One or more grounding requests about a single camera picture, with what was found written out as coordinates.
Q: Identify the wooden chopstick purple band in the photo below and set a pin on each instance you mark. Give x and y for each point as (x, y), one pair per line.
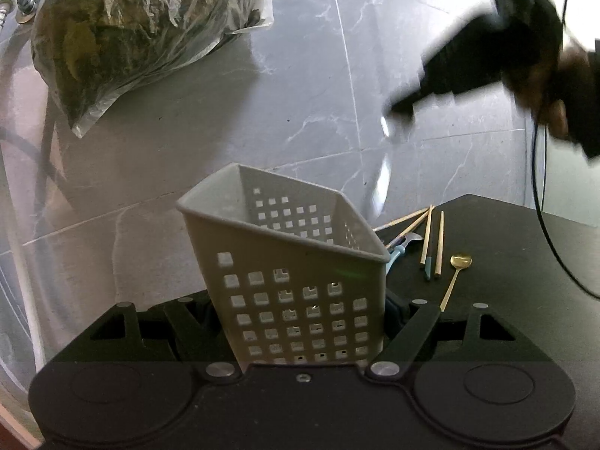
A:
(400, 220)

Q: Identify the wooden chopstick teal tip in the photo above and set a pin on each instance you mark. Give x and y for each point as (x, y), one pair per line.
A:
(424, 260)

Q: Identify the white perforated utensil basket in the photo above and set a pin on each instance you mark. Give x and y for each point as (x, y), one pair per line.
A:
(294, 271)

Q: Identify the black round table mat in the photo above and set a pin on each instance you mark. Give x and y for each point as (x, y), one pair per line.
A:
(530, 272)

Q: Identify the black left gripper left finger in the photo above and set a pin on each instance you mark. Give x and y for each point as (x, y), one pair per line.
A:
(185, 330)

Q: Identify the right hand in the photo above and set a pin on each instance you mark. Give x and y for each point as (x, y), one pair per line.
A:
(563, 96)

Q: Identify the clear plastic bag of greens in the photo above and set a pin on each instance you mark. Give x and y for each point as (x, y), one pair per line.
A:
(91, 52)

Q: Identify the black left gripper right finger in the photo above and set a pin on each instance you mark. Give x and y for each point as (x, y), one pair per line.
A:
(490, 350)

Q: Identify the plain wooden chopstick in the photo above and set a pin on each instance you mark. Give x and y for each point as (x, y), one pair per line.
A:
(438, 270)

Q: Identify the gold spoon black handle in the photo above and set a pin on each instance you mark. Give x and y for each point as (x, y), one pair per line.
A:
(460, 262)

